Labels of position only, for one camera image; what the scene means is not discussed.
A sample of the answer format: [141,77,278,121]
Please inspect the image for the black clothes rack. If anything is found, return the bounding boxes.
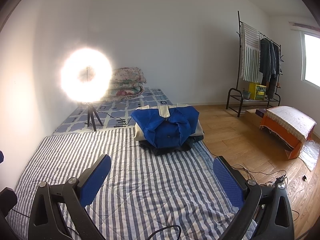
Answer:
[226,12,283,117]

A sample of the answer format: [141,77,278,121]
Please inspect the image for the bubble wrap sheet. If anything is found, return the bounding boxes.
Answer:
[299,140,319,172]

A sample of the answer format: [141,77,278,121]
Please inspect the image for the bright ring light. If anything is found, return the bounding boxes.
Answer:
[60,48,112,103]

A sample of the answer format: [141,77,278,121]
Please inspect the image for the blue checkered bed sheet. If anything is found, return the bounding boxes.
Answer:
[53,89,172,135]

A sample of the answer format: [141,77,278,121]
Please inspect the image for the cream and blue jacket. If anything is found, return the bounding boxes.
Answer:
[131,104,204,149]

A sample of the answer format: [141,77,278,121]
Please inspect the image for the orange covered stool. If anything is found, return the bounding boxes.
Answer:
[260,106,316,159]

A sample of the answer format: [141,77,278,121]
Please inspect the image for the floor cables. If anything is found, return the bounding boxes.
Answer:
[204,149,308,221]

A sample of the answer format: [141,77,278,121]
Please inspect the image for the yellow box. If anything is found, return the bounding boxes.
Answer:
[248,82,267,100]

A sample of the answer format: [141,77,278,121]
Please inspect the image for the blue striped quilt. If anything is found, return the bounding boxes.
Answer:
[7,128,238,239]

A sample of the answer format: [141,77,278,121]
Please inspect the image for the small green pot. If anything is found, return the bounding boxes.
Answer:
[242,89,251,100]

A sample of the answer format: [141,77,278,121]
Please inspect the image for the black light tripod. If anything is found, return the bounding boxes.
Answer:
[85,103,103,132]

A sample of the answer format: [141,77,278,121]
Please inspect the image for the dark hanging clothes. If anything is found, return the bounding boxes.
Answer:
[259,38,280,99]

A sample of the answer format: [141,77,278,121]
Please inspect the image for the floral folded comforter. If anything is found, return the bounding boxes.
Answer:
[106,67,146,100]

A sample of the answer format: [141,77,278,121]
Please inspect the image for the striped hanging towel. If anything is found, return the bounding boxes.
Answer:
[240,22,260,83]

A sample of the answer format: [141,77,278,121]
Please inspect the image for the cardboard box on floor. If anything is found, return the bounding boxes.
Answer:
[245,108,266,128]

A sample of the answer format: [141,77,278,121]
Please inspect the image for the window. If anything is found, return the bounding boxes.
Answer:
[289,22,319,88]

